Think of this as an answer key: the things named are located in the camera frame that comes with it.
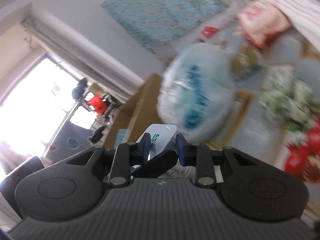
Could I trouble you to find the clear bag blue print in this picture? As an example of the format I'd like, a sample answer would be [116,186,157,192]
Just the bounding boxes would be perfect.
[156,42,237,139]

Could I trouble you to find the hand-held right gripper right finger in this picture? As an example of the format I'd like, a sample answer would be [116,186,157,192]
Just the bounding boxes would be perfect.
[175,134,252,188]

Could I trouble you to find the teal wall hanging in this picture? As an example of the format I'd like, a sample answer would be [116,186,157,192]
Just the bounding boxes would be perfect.
[101,0,233,54]

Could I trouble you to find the white packet green print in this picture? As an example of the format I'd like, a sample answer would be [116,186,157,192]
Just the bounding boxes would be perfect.
[136,124,178,160]

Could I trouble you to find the red and white packet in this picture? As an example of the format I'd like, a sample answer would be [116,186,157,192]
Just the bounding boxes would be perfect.
[237,1,292,49]

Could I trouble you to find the brown cardboard box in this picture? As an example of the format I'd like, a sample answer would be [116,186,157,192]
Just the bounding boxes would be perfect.
[104,73,165,150]

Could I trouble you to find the green and white packet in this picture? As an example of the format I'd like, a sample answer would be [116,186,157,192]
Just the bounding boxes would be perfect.
[260,66,320,130]

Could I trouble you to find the grey printed cover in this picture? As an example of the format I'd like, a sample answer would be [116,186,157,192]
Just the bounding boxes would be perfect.
[47,120,108,155]

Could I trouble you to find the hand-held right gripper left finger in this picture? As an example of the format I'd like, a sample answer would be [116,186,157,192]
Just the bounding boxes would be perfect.
[65,132,152,187]

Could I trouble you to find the red printed packet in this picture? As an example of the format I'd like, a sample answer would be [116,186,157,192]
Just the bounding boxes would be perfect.
[285,122,320,184]

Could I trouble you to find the fruit printed blanket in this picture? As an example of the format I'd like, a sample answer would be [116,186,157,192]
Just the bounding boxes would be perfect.
[200,25,320,205]

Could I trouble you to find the white striped cloth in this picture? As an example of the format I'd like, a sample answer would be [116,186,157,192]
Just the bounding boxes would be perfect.
[237,0,320,53]

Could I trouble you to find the red hanging cloth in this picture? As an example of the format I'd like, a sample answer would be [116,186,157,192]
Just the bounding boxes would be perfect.
[87,94,110,115]

